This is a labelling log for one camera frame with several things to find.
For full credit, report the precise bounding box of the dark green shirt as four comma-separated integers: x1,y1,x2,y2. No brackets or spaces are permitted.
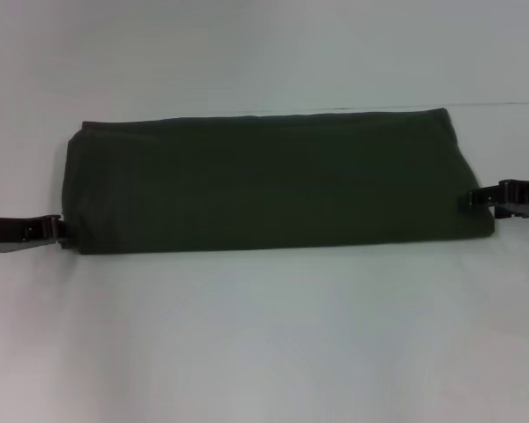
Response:
61,108,496,256

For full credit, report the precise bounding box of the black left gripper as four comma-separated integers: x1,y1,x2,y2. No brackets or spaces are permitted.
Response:
0,213,70,254

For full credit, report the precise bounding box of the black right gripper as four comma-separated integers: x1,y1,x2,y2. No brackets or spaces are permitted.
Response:
457,177,529,219

